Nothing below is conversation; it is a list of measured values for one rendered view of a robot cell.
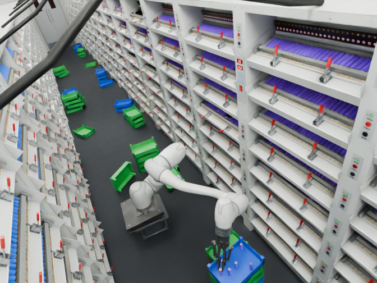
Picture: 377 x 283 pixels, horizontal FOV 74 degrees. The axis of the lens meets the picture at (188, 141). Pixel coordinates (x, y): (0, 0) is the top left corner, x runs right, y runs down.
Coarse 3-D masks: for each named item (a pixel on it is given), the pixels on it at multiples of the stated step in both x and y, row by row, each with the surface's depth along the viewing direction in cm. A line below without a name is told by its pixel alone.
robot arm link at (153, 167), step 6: (162, 156) 169; (150, 162) 168; (156, 162) 167; (162, 162) 166; (168, 162) 168; (150, 168) 165; (156, 168) 163; (162, 168) 163; (168, 168) 169; (150, 174) 166; (156, 174) 162
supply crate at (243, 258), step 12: (240, 240) 168; (240, 252) 168; (252, 252) 165; (216, 264) 164; (228, 264) 162; (240, 264) 161; (252, 264) 160; (216, 276) 158; (228, 276) 157; (240, 276) 156
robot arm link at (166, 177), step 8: (160, 176) 160; (168, 176) 159; (168, 184) 159; (176, 184) 156; (184, 184) 155; (192, 184) 156; (192, 192) 155; (200, 192) 155; (208, 192) 155; (216, 192) 155; (224, 192) 155; (232, 200) 145; (240, 200) 146; (248, 200) 152; (240, 208) 143
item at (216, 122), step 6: (198, 102) 216; (204, 102) 217; (198, 108) 218; (204, 114) 209; (210, 120) 201; (216, 120) 198; (228, 120) 191; (216, 126) 199; (222, 126) 190; (228, 132) 184; (234, 132) 181; (234, 138) 179
